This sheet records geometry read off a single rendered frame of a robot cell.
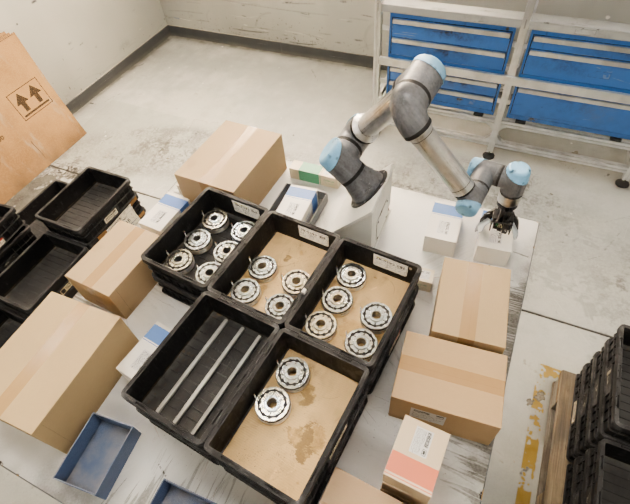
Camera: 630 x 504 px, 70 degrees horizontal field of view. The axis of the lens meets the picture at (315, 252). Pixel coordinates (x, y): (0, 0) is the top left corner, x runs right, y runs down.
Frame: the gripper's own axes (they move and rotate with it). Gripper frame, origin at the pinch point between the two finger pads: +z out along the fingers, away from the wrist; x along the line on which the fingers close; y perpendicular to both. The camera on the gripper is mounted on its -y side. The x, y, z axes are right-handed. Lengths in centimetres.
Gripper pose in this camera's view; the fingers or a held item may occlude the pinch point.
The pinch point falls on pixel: (495, 233)
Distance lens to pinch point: 188.7
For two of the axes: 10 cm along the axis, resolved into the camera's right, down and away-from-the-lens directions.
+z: 0.8, 6.2, 7.8
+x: 9.4, 2.1, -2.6
